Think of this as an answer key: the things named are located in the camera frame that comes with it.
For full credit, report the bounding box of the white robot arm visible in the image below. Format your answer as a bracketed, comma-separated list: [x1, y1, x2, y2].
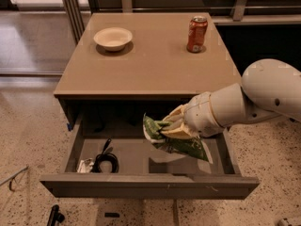
[161, 59, 301, 139]

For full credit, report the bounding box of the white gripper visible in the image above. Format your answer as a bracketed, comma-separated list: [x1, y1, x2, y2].
[161, 92, 224, 139]

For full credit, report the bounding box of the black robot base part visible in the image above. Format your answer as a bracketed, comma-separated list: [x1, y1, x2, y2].
[47, 204, 65, 226]

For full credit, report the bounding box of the thin cable on floor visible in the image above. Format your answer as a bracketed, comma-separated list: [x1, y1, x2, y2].
[0, 165, 30, 192]

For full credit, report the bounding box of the metal window frame post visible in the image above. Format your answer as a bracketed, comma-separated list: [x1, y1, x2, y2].
[62, 0, 85, 43]

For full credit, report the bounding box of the green jalapeno chip bag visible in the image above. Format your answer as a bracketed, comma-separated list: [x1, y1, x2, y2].
[143, 115, 213, 163]

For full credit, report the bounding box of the white paper bowl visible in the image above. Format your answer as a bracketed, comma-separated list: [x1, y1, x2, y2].
[93, 27, 133, 52]

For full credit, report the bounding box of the open grey top drawer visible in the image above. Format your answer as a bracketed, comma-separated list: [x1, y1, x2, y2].
[40, 112, 259, 200]

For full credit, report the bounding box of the coiled black cable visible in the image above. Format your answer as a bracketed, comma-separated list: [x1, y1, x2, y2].
[90, 137, 119, 174]

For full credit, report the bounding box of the crumpled white wrapper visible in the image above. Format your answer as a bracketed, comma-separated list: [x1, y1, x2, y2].
[77, 158, 94, 173]

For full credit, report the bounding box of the orange soda can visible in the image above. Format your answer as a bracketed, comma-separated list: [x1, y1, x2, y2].
[186, 16, 208, 53]

